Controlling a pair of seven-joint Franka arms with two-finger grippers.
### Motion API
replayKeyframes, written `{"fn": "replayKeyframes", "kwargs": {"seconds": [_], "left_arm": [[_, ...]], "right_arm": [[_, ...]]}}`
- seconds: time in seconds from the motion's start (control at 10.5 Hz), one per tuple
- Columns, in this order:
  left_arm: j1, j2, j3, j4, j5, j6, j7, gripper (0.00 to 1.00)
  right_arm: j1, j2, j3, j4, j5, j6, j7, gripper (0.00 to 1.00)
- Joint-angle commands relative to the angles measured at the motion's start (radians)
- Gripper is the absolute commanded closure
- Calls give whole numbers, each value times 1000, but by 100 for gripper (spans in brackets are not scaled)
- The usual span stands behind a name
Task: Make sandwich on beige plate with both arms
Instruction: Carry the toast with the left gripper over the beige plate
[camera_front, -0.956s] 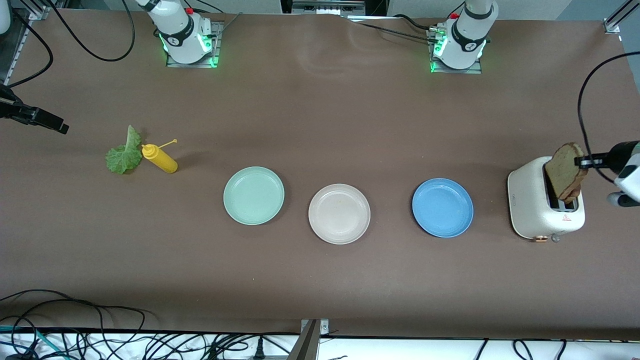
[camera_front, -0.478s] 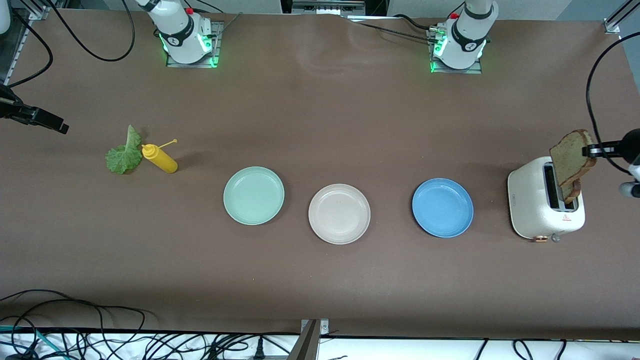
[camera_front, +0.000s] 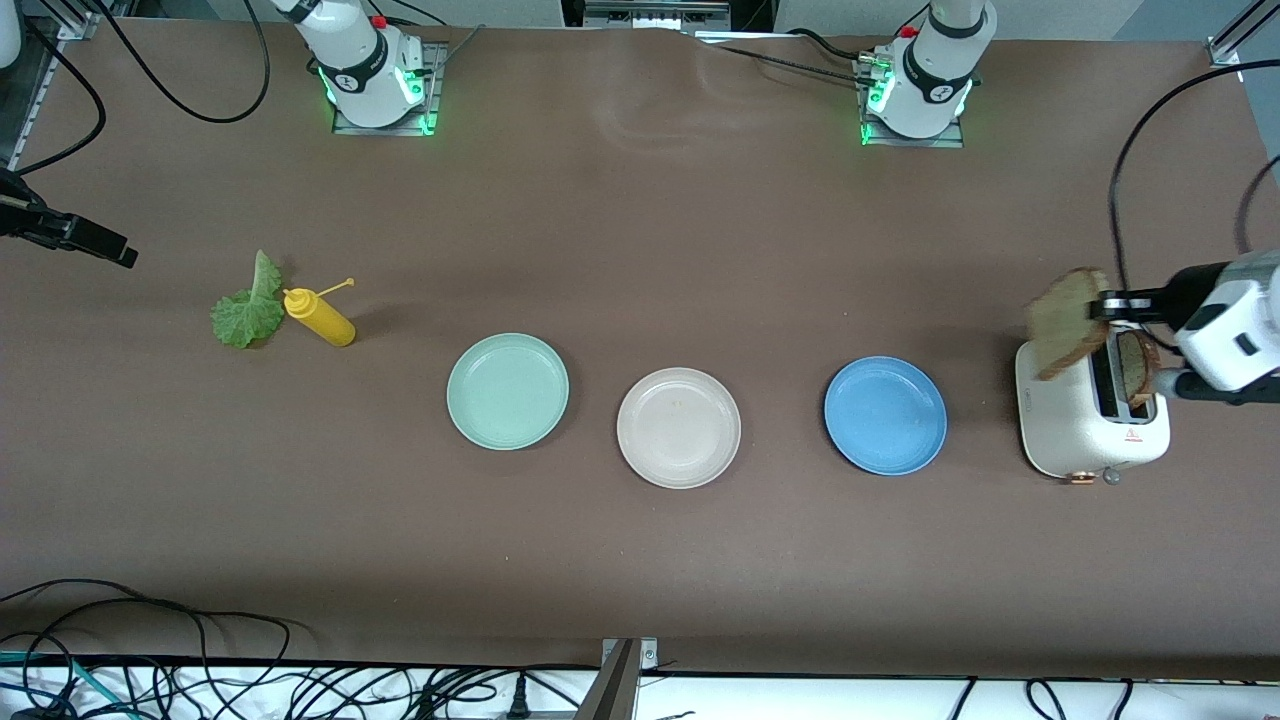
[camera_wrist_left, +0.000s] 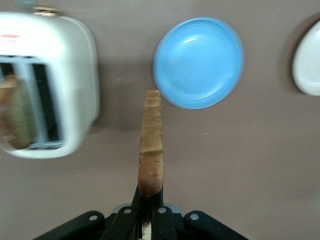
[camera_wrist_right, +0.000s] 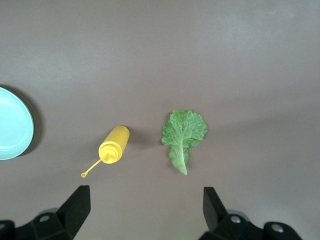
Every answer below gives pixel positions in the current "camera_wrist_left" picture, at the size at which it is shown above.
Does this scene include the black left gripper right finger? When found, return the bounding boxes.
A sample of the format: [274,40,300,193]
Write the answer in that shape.
[150,187,248,240]

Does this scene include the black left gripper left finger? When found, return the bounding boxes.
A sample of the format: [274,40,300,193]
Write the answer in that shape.
[32,186,145,240]

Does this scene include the brown toasted bread slice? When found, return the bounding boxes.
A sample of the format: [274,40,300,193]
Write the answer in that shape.
[138,89,165,240]
[0,73,33,150]

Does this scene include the blue plate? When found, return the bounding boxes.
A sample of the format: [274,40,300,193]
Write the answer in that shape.
[152,16,245,110]

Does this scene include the beige plate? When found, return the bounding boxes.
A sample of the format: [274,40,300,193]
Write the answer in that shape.
[291,18,320,97]

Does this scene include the brown table cover mat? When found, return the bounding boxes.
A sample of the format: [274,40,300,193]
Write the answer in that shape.
[0,0,320,240]

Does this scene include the white toaster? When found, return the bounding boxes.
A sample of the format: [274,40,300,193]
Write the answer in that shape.
[0,0,101,160]

